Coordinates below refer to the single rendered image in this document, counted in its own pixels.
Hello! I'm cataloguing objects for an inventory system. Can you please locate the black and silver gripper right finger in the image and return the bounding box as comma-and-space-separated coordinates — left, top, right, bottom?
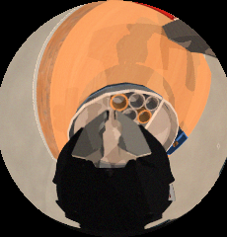
113, 110, 175, 184

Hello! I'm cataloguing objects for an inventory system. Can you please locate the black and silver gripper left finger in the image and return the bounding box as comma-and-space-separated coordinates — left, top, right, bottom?
52, 110, 110, 184

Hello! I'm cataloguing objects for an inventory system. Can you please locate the grey round turntable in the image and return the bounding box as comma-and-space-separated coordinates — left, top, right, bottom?
67, 82, 179, 168

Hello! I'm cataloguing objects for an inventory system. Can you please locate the grey metal sleeve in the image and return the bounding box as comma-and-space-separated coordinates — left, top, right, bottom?
126, 92, 145, 110
142, 94, 159, 111
121, 105, 138, 120

